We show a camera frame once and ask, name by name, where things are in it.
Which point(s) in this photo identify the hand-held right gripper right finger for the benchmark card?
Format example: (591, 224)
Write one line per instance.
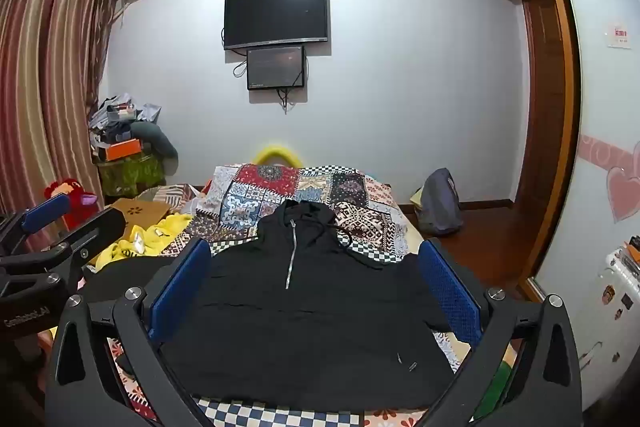
(450, 292)

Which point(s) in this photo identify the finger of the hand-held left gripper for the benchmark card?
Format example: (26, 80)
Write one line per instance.
(45, 209)
(102, 222)

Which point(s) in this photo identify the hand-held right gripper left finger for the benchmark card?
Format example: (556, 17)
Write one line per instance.
(182, 292)

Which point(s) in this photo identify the black zip hoodie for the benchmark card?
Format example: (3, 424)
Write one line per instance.
(300, 332)

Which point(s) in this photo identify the red plush toy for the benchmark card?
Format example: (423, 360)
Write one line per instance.
(70, 197)

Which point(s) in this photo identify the brown cardboard sheet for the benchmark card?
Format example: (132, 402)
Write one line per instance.
(145, 211)

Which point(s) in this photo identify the green printed cloth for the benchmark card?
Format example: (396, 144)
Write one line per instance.
(132, 177)

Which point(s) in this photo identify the yellow garment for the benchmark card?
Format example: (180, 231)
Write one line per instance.
(160, 232)

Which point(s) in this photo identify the beige bed sheet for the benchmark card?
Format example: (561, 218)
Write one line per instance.
(414, 237)

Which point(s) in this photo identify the orange box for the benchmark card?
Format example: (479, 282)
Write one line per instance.
(120, 150)

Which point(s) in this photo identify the grey backpack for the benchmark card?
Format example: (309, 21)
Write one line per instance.
(440, 202)

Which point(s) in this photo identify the yellow paper bag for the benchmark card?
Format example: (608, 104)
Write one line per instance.
(416, 198)

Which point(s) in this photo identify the grey cushion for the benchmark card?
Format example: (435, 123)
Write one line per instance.
(157, 138)

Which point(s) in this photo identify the pile of bags and boxes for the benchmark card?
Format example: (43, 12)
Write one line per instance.
(112, 117)

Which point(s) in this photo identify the striped red curtain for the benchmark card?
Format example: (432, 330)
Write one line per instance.
(45, 72)

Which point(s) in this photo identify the patchwork printed blanket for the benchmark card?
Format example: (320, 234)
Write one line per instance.
(310, 187)

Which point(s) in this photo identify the white suitcase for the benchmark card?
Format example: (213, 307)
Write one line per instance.
(617, 307)

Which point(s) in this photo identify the pink heart sticker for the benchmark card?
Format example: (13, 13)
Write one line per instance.
(625, 192)

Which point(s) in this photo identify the wooden wardrobe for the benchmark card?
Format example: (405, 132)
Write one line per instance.
(542, 107)

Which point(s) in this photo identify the white sliding wardrobe door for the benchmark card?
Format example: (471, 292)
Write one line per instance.
(600, 107)

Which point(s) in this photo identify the red door sticker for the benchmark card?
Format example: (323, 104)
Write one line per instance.
(619, 35)

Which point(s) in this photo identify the small black wall monitor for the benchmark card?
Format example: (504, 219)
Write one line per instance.
(275, 67)

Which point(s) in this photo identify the black wall television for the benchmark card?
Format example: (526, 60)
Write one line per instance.
(276, 16)

